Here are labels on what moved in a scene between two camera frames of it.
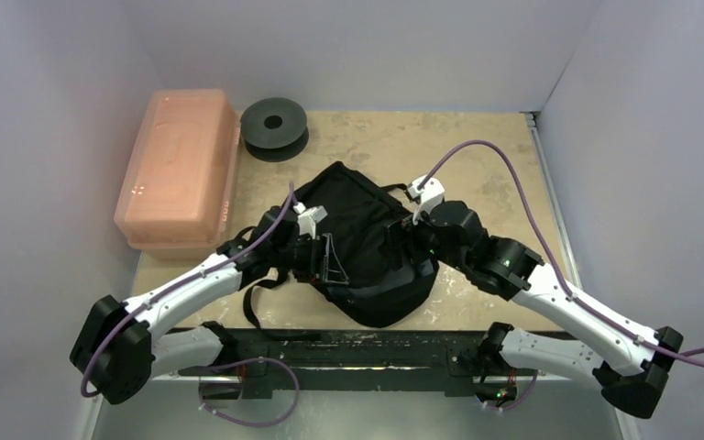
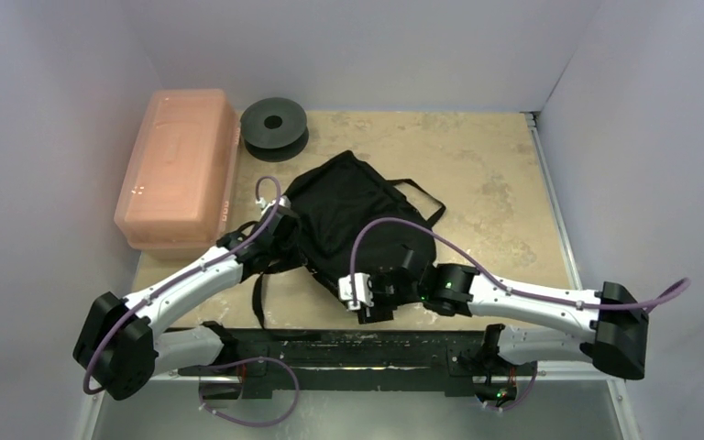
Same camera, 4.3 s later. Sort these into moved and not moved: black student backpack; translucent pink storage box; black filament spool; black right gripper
Moved: black right gripper
Not moved: black filament spool; translucent pink storage box; black student backpack
